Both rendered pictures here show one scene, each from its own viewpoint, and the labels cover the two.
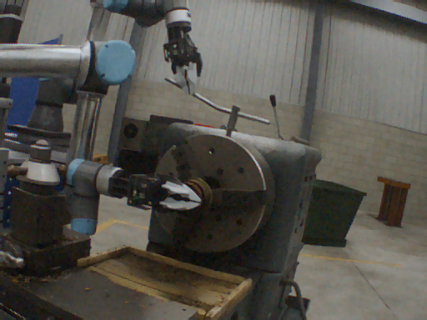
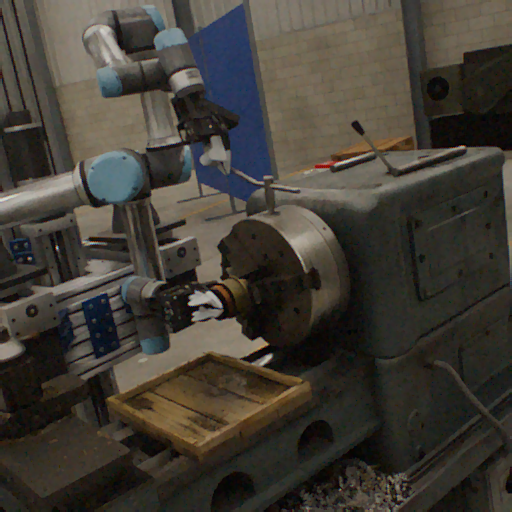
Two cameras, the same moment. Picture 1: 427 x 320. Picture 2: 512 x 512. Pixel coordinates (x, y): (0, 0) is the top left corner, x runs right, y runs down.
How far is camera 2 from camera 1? 0.83 m
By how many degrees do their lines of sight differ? 34
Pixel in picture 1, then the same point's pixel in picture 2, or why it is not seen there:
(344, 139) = not seen: outside the picture
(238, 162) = (277, 245)
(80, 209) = (141, 330)
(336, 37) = not seen: outside the picture
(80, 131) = (132, 244)
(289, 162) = (358, 221)
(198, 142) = (241, 229)
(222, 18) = not seen: outside the picture
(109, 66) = (106, 188)
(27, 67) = (22, 216)
